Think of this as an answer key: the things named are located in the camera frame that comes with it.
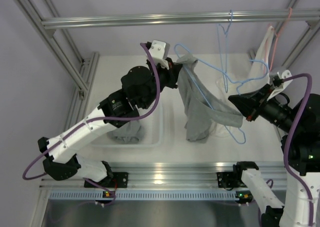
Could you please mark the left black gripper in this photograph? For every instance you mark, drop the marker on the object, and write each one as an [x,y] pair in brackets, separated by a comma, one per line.
[172,74]

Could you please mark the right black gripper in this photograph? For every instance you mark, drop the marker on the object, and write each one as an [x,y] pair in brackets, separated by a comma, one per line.
[248,103]

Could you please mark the blue wire hanger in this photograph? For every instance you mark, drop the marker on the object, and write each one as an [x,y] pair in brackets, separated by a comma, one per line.
[223,55]
[208,74]

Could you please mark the grey tank top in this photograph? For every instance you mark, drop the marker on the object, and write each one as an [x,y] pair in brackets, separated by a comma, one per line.
[130,133]
[204,111]

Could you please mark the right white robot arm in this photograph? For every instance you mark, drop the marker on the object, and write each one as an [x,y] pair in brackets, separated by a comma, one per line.
[301,157]

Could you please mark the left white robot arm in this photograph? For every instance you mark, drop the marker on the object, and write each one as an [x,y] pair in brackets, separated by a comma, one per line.
[138,91]

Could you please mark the white tank top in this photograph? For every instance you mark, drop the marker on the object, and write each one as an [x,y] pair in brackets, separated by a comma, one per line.
[248,76]

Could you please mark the white plastic basket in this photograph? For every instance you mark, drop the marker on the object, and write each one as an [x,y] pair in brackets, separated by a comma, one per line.
[154,131]

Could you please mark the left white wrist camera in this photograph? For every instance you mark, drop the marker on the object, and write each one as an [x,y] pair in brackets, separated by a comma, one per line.
[159,52]

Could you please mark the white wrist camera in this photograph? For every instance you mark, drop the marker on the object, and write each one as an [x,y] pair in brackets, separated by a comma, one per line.
[279,82]
[159,52]

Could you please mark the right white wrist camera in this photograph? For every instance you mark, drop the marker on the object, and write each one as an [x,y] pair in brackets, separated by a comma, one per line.
[279,82]

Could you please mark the pink wire hanger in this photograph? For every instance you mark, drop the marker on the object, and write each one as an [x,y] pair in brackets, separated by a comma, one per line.
[277,35]

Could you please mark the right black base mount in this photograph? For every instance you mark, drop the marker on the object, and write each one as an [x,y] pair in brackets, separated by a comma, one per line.
[229,180]

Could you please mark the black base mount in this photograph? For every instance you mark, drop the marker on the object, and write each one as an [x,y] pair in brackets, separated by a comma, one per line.
[119,180]
[229,180]

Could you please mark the left aluminium frame post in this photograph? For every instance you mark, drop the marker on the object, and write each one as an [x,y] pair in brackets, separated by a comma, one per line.
[34,17]

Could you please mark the aluminium frame post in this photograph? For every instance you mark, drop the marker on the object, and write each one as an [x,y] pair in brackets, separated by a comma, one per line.
[307,36]
[34,17]

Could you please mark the aluminium top rail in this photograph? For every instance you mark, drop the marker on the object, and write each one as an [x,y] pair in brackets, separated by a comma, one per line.
[126,20]

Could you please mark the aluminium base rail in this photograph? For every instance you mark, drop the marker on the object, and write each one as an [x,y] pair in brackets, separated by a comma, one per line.
[173,176]

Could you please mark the right aluminium frame post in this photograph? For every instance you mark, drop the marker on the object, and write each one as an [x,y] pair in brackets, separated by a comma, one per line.
[307,36]

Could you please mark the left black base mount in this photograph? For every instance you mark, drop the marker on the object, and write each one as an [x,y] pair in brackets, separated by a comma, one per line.
[119,180]

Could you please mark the white slotted cable duct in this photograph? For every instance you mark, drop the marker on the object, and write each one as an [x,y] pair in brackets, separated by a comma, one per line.
[144,195]

